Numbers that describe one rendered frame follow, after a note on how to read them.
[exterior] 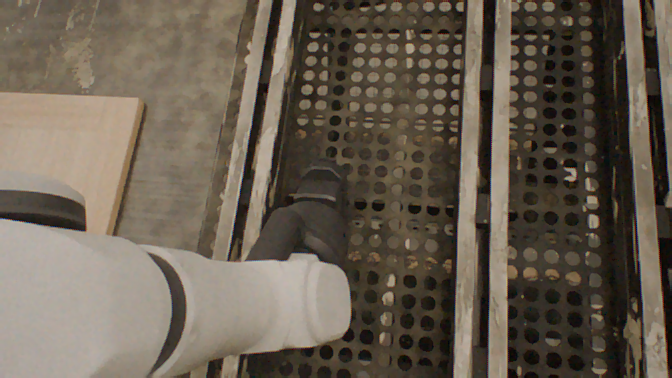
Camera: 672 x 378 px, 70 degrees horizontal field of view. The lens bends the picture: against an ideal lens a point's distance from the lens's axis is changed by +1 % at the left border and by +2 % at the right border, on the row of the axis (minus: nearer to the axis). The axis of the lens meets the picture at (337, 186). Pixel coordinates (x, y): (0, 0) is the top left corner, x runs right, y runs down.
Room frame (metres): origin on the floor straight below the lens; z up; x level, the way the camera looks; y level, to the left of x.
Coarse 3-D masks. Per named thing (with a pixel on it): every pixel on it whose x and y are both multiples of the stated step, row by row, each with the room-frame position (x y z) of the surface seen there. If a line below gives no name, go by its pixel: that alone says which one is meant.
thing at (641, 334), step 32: (608, 0) 0.75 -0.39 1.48; (640, 0) 0.73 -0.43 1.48; (608, 32) 0.72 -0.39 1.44; (640, 32) 0.66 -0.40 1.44; (608, 64) 0.69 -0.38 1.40; (640, 64) 0.63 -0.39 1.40; (608, 96) 0.67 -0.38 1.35; (640, 96) 0.60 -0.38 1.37; (608, 128) 0.64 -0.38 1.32; (640, 128) 0.57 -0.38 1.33; (640, 160) 0.55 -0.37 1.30; (640, 192) 0.52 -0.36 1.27; (640, 224) 0.50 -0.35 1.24; (640, 256) 0.48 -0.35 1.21; (640, 288) 0.46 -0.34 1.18; (640, 320) 0.44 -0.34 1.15; (640, 352) 0.42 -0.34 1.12
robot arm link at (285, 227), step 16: (288, 208) 0.42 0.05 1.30; (272, 224) 0.39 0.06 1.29; (288, 224) 0.40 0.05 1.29; (304, 224) 0.43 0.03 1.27; (272, 240) 0.37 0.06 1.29; (288, 240) 0.38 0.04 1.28; (304, 240) 0.41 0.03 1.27; (320, 240) 0.41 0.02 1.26; (336, 240) 0.43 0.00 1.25; (256, 256) 0.34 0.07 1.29; (272, 256) 0.35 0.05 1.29; (288, 256) 0.37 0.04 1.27; (304, 256) 0.39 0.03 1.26; (320, 256) 0.41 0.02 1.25; (336, 256) 0.41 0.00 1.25
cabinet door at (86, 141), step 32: (0, 96) 0.81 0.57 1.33; (32, 96) 0.80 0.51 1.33; (64, 96) 0.79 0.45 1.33; (96, 96) 0.78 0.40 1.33; (0, 128) 0.77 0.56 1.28; (32, 128) 0.76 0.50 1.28; (64, 128) 0.75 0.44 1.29; (96, 128) 0.74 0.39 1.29; (128, 128) 0.73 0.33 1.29; (0, 160) 0.73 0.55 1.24; (32, 160) 0.73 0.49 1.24; (64, 160) 0.72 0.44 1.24; (96, 160) 0.71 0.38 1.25; (128, 160) 0.71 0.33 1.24; (96, 192) 0.67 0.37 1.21; (96, 224) 0.64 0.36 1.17
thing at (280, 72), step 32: (288, 0) 0.77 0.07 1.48; (256, 32) 0.75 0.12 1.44; (288, 32) 0.74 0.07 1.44; (256, 64) 0.71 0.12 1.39; (288, 64) 0.72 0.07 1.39; (256, 96) 0.68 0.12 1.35; (288, 96) 0.71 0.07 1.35; (256, 128) 0.67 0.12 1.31; (288, 128) 0.70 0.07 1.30; (256, 160) 0.65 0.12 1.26; (256, 192) 0.59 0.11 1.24; (224, 224) 0.56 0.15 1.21; (256, 224) 0.56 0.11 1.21; (224, 256) 0.54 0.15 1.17
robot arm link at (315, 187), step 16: (320, 160) 0.55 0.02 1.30; (304, 176) 0.54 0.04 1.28; (320, 176) 0.53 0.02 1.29; (336, 176) 0.53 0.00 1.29; (304, 192) 0.50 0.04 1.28; (320, 192) 0.50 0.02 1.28; (336, 192) 0.51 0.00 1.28; (304, 208) 0.46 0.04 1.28; (320, 208) 0.47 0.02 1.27; (336, 208) 0.50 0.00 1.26; (320, 224) 0.44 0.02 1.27; (336, 224) 0.45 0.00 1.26
